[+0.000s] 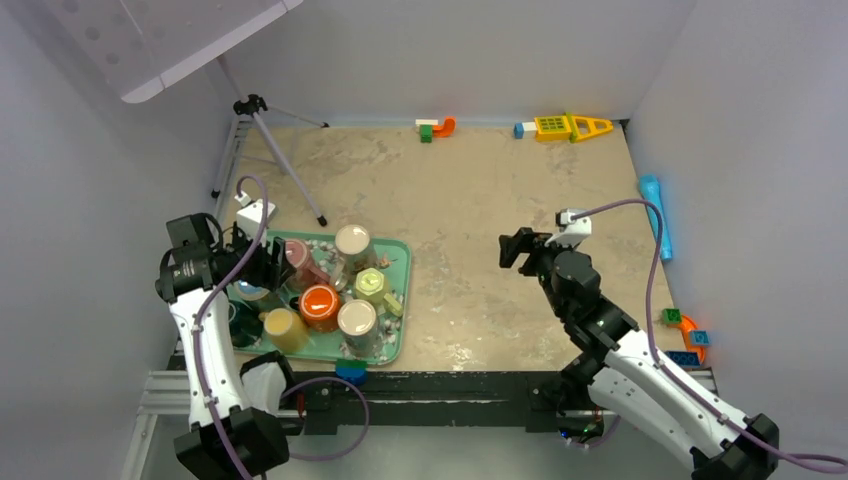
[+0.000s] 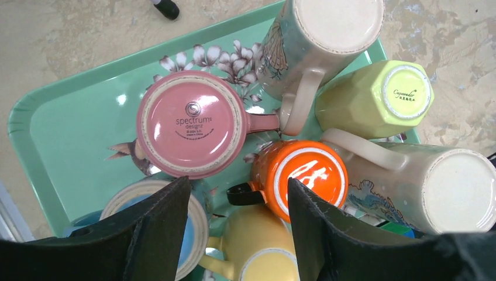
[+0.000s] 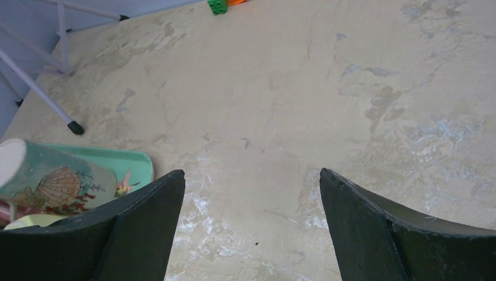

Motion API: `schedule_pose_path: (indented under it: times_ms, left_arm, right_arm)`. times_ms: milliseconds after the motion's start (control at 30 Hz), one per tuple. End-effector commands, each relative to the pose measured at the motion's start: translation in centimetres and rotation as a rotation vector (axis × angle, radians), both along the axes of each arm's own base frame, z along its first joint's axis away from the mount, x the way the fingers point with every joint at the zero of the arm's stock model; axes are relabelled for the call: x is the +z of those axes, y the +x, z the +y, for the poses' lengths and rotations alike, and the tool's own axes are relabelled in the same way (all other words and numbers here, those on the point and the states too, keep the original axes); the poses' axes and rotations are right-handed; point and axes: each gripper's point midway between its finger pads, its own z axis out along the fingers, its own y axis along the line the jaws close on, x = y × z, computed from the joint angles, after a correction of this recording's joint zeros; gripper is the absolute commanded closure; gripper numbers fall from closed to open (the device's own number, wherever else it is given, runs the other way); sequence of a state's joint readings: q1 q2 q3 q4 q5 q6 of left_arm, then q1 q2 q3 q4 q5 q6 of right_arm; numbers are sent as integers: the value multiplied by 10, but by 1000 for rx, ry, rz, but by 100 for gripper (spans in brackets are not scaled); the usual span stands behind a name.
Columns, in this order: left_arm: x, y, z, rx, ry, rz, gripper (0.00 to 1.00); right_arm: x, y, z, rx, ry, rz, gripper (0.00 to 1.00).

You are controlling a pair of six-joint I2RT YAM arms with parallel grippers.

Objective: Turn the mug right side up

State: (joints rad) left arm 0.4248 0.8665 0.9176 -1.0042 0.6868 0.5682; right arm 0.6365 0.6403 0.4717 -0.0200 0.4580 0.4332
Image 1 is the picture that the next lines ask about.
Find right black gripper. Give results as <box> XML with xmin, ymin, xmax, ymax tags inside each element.
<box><xmin>497</xmin><ymin>228</ymin><xmax>577</xmax><ymax>319</ymax></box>

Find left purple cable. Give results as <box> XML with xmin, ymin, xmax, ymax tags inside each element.
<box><xmin>190</xmin><ymin>174</ymin><xmax>371</xmax><ymax>480</ymax></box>

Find dark green mug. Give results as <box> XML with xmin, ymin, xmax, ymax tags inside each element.
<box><xmin>228</xmin><ymin>301</ymin><xmax>264</xmax><ymax>348</ymax></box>

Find lime green mug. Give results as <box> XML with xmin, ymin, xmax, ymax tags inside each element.
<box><xmin>354</xmin><ymin>268</ymin><xmax>404</xmax><ymax>318</ymax></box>

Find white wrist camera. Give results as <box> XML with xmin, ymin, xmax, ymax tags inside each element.
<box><xmin>544</xmin><ymin>209</ymin><xmax>592</xmax><ymax>249</ymax></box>
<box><xmin>234</xmin><ymin>193</ymin><xmax>278</xmax><ymax>240</ymax></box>

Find orange green white toy blocks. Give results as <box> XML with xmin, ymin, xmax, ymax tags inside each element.
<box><xmin>415</xmin><ymin>116</ymin><xmax>457</xmax><ymax>143</ymax></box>

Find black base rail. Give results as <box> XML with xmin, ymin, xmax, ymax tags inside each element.
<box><xmin>281</xmin><ymin>369</ymin><xmax>604</xmax><ymax>437</ymax></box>

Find dark blue toy block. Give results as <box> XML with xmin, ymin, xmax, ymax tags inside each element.
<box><xmin>665</xmin><ymin>350</ymin><xmax>702</xmax><ymax>370</ymax></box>

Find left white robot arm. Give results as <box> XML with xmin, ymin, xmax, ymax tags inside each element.
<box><xmin>155</xmin><ymin>213</ymin><xmax>295</xmax><ymax>479</ymax></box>

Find yellow toy phone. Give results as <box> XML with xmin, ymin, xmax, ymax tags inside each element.
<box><xmin>534</xmin><ymin>113</ymin><xmax>614</xmax><ymax>144</ymax></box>

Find grey tripod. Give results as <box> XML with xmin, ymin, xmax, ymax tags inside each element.
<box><xmin>216</xmin><ymin>54</ymin><xmax>328</xmax><ymax>227</ymax></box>

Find blue toy flashlight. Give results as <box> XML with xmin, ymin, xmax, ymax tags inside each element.
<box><xmin>638</xmin><ymin>174</ymin><xmax>673</xmax><ymax>262</ymax></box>

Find cream mug with seahorse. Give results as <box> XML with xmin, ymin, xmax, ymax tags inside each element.
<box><xmin>335</xmin><ymin>224</ymin><xmax>378</xmax><ymax>275</ymax></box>

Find orange mug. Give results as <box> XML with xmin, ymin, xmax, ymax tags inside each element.
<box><xmin>298</xmin><ymin>284</ymin><xmax>341</xmax><ymax>333</ymax></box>

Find light blue toy block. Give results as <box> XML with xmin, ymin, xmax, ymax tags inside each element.
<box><xmin>689</xmin><ymin>330</ymin><xmax>711</xmax><ymax>348</ymax></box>

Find white overhead panel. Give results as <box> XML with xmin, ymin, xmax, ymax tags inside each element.
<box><xmin>40</xmin><ymin>0</ymin><xmax>302</xmax><ymax>104</ymax></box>

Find cream mug with basket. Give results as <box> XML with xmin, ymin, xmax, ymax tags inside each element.
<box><xmin>337</xmin><ymin>300</ymin><xmax>379</xmax><ymax>357</ymax></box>

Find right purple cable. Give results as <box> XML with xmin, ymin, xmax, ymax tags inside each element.
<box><xmin>564</xmin><ymin>198</ymin><xmax>848</xmax><ymax>476</ymax></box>

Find yellow mug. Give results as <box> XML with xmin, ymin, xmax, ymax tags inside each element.
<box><xmin>260</xmin><ymin>308</ymin><xmax>310</xmax><ymax>354</ymax></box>

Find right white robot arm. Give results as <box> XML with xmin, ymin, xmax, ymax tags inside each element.
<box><xmin>499</xmin><ymin>227</ymin><xmax>779</xmax><ymax>479</ymax></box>

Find blue green toy block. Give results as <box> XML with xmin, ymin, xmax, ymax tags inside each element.
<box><xmin>335</xmin><ymin>359</ymin><xmax>368</xmax><ymax>386</ymax></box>

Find purple cable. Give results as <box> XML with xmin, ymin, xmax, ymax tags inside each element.
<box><xmin>190</xmin><ymin>174</ymin><xmax>371</xmax><ymax>480</ymax></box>
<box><xmin>564</xmin><ymin>198</ymin><xmax>848</xmax><ymax>476</ymax></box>

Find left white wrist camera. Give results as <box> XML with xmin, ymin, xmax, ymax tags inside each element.
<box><xmin>234</xmin><ymin>193</ymin><xmax>278</xmax><ymax>240</ymax></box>

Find pink mug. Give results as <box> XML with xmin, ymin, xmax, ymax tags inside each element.
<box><xmin>285</xmin><ymin>239</ymin><xmax>330</xmax><ymax>291</ymax></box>

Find blue butterfly mug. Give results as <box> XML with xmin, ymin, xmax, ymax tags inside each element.
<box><xmin>232</xmin><ymin>281</ymin><xmax>285</xmax><ymax>312</ymax></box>

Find green floral tray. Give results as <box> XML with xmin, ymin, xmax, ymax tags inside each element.
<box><xmin>269</xmin><ymin>230</ymin><xmax>412</xmax><ymax>366</ymax></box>

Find blue white toy block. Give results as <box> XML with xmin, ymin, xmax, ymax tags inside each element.
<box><xmin>513</xmin><ymin>121</ymin><xmax>538</xmax><ymax>140</ymax></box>

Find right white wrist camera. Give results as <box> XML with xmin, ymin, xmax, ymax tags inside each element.
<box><xmin>544</xmin><ymin>209</ymin><xmax>592</xmax><ymax>249</ymax></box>

